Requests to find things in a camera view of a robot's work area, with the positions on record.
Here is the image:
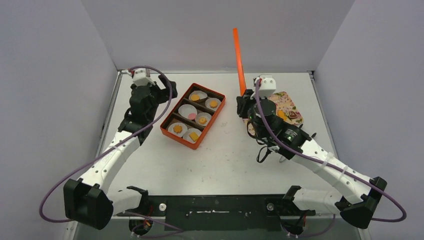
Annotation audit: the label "floral tray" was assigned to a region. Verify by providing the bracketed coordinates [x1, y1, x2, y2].
[243, 91, 304, 137]

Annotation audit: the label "orange tin lid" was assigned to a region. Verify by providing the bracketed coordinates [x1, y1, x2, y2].
[232, 28, 247, 96]

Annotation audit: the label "round orange cookie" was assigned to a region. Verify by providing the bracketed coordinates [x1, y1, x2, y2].
[190, 94, 200, 102]
[209, 100, 218, 109]

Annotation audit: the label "round orange cookie top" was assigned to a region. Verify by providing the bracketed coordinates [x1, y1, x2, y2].
[209, 100, 218, 109]

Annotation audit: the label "metal tongs with black tips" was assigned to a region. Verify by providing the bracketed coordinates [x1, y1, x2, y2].
[277, 123, 316, 154]

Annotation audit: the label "pink round cookie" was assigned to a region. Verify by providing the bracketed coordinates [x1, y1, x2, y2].
[188, 113, 197, 120]

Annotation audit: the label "orange cookie tin box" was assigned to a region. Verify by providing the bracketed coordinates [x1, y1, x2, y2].
[160, 83, 226, 150]

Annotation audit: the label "small orange cookie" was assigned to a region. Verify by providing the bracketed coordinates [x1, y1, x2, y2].
[198, 117, 208, 125]
[173, 124, 183, 134]

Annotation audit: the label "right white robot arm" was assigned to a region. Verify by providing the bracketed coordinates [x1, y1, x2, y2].
[236, 89, 387, 229]

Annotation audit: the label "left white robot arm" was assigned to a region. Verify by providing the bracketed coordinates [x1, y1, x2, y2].
[63, 74, 178, 230]

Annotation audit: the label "yellow fish cookie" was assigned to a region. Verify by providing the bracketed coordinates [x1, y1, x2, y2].
[277, 109, 287, 121]

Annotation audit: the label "chocolate heart cookie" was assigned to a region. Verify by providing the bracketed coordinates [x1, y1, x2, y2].
[287, 111, 298, 120]

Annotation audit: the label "white paper cup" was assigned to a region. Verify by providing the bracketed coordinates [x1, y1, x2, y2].
[178, 104, 198, 121]
[205, 97, 221, 112]
[167, 122, 188, 138]
[194, 112, 212, 126]
[182, 128, 202, 144]
[188, 90, 208, 103]

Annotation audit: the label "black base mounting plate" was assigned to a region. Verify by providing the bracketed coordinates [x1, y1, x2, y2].
[135, 194, 316, 232]

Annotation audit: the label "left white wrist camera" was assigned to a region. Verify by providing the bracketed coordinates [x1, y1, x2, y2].
[128, 68, 156, 87]

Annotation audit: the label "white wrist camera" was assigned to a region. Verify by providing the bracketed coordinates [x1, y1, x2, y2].
[128, 68, 156, 87]
[253, 74, 277, 98]

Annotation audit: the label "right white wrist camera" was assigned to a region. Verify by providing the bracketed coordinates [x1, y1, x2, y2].
[253, 74, 277, 98]

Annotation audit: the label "aluminium frame rail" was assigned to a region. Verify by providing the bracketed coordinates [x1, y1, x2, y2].
[161, 68, 315, 75]

